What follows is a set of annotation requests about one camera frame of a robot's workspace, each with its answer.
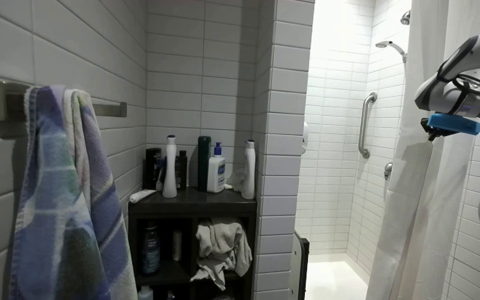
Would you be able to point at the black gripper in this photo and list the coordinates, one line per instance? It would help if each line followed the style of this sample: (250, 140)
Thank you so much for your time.
(427, 130)

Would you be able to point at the white shower curtain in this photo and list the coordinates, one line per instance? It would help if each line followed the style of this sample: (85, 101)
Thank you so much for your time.
(423, 221)

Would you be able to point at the chrome shower head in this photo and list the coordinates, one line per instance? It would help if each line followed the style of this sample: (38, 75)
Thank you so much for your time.
(387, 43)

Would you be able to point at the chrome ceiling shower fixture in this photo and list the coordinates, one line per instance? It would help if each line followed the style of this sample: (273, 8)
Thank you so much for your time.
(405, 16)

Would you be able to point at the chrome grab bar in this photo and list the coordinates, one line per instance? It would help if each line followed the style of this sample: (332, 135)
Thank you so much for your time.
(363, 126)

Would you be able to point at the white bottle with cap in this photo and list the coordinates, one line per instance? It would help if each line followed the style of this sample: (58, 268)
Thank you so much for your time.
(248, 168)

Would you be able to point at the white lotion bottle blue pump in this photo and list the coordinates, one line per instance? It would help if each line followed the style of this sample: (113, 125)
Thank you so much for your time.
(215, 173)

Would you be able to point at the dark green tall bottle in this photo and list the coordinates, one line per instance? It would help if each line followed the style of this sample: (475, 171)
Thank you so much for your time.
(203, 160)

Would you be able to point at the white crumpled cloth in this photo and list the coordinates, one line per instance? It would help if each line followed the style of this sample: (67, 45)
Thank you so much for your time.
(220, 246)

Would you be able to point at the dark shelf unit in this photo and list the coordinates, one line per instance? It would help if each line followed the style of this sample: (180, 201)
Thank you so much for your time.
(195, 201)

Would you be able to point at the dark slim bottle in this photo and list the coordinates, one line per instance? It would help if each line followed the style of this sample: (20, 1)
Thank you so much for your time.
(182, 168)

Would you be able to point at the tall white slim bottle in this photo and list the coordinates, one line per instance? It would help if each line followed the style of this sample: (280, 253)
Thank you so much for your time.
(168, 166)

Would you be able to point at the small white bottle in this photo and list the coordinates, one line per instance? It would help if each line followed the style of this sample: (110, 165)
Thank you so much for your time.
(177, 245)

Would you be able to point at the black wide bottle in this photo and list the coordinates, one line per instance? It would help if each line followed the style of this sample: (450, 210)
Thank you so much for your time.
(152, 166)

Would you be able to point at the white tube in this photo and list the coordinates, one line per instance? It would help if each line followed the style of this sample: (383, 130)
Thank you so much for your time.
(140, 195)

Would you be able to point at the metal towel bar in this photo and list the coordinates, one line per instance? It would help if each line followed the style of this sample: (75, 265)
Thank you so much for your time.
(107, 106)

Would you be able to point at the light blue container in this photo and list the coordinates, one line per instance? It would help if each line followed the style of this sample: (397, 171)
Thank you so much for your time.
(145, 293)

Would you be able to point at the blue green striped towel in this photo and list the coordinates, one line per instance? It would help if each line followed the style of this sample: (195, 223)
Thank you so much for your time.
(65, 210)

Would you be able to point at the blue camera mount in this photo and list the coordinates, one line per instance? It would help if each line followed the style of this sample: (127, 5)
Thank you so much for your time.
(453, 123)

